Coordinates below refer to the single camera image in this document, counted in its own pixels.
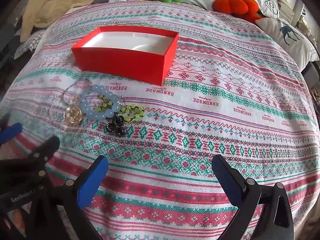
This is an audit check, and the gold ring pendant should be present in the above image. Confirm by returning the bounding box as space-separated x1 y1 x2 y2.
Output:
65 106 83 126

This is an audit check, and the red jewelry box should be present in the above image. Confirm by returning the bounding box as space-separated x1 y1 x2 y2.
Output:
72 25 179 86

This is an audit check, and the patterned bedspread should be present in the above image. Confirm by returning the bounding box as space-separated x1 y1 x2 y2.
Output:
1 1 319 239

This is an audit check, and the light blue bead bracelet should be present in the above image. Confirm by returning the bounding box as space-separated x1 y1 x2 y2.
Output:
79 84 123 120

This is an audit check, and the orange plush pumpkin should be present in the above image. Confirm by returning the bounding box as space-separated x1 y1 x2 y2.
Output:
212 0 263 24

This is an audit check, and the grey checked sheet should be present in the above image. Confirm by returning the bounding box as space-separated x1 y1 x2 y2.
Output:
14 29 45 60

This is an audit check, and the white deer pillow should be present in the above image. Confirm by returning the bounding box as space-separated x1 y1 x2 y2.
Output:
255 18 319 72

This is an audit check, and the black bead flower ornament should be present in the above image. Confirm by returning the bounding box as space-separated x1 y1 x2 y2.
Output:
105 116 127 138

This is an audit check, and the green bead bracelet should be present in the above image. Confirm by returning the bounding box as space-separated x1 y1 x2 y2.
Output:
96 94 146 124

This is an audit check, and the small seed bead necklace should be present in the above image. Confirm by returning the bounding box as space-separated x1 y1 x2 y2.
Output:
60 77 94 107

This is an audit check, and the beige blanket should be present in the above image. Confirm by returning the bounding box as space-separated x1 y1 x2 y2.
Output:
20 0 94 42

